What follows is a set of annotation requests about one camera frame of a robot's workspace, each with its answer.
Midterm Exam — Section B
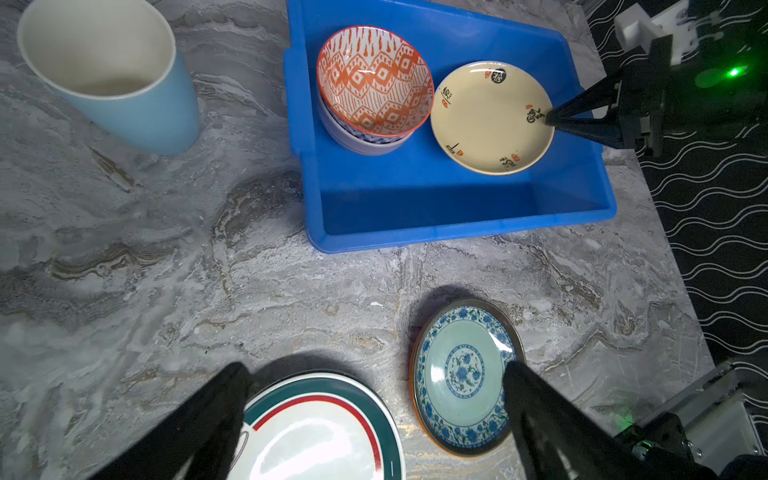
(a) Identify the white plate green red rim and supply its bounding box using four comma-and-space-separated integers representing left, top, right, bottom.
228, 372, 407, 479

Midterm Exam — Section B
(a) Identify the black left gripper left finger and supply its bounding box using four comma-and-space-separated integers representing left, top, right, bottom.
93, 362, 252, 479

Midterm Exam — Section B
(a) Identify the cream yellow patterned plate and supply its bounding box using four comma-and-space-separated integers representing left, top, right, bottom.
430, 61, 555, 176

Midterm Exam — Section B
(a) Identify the blue plastic bin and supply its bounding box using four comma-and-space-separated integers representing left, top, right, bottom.
284, 1, 617, 253

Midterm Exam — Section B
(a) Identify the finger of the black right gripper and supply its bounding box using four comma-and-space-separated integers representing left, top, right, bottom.
546, 74, 622, 120
548, 119, 630, 149

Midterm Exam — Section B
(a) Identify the lavender ceramic bowl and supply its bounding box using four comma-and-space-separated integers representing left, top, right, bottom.
316, 91, 412, 156

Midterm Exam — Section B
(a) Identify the orange patterned ceramic bowl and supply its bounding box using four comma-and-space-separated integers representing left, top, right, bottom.
316, 25, 435, 143

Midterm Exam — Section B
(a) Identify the light blue ceramic mug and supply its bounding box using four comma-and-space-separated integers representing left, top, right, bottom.
17, 0, 200, 155

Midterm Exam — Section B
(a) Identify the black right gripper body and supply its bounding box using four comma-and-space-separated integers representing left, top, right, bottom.
614, 1, 767, 154

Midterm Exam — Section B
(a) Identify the blue floral green plate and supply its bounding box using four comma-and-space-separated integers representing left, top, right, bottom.
409, 299, 526, 458

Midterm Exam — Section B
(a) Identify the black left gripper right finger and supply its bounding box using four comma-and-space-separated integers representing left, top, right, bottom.
503, 361, 671, 479

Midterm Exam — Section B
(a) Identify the metal base rail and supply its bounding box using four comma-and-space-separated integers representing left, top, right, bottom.
616, 362, 767, 479

